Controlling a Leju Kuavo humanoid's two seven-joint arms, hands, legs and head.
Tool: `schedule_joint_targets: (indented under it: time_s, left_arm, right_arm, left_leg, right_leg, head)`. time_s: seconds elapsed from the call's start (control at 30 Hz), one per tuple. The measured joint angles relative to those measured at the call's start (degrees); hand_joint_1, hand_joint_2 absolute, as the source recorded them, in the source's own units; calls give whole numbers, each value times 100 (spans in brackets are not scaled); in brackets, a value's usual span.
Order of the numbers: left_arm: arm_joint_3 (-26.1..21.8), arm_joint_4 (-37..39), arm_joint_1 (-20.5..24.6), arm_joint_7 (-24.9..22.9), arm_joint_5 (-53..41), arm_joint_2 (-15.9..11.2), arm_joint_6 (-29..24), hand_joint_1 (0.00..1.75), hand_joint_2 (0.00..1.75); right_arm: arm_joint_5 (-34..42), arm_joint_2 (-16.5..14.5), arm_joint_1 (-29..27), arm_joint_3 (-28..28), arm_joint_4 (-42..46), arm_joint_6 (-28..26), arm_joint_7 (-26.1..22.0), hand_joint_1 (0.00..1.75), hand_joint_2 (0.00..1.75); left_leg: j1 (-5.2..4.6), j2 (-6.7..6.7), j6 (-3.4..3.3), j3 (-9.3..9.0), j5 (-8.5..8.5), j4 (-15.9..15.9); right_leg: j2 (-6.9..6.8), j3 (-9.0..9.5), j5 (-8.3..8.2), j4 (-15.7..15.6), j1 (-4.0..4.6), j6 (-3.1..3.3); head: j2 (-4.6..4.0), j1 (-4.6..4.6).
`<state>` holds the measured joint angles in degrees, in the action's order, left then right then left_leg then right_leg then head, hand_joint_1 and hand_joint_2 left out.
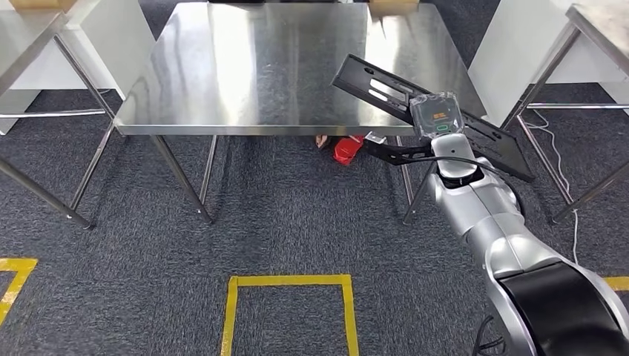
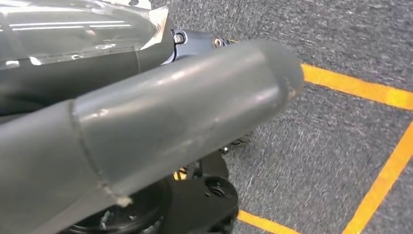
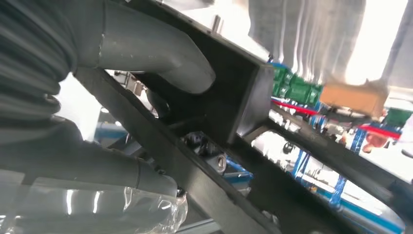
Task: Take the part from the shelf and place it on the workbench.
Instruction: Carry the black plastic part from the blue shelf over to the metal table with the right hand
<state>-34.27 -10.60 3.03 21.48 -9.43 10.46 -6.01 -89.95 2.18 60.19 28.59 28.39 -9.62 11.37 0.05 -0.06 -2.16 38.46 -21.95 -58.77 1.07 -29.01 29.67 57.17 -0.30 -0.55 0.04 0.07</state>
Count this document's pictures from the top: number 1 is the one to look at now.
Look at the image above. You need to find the black plastic part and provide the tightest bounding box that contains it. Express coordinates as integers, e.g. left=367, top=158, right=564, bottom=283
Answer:
left=332, top=53, right=536, bottom=182

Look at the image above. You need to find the stainless steel workbench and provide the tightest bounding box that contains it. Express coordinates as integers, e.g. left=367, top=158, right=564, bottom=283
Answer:
left=113, top=0, right=487, bottom=226

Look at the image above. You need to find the red plastic object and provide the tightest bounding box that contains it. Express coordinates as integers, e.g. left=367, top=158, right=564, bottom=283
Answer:
left=333, top=136, right=366, bottom=167

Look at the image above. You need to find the white partition panel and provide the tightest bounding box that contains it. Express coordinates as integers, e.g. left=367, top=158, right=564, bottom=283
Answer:
left=0, top=0, right=156, bottom=136
left=467, top=0, right=629, bottom=129

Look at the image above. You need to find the stainless steel table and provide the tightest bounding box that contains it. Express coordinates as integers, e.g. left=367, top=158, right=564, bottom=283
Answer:
left=0, top=7, right=119, bottom=231
left=501, top=2, right=629, bottom=225

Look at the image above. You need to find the plain cardboard box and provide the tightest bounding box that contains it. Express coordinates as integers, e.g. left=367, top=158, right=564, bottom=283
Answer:
left=8, top=0, right=77, bottom=11

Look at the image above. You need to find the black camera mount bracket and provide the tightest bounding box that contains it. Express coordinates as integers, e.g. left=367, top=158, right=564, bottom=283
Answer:
left=363, top=139, right=436, bottom=167

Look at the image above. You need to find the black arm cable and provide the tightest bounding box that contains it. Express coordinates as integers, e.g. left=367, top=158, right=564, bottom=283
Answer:
left=471, top=314, right=507, bottom=356
left=400, top=155, right=527, bottom=217

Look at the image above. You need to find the white power cable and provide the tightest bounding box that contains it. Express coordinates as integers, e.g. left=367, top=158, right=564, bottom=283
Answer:
left=523, top=108, right=581, bottom=266

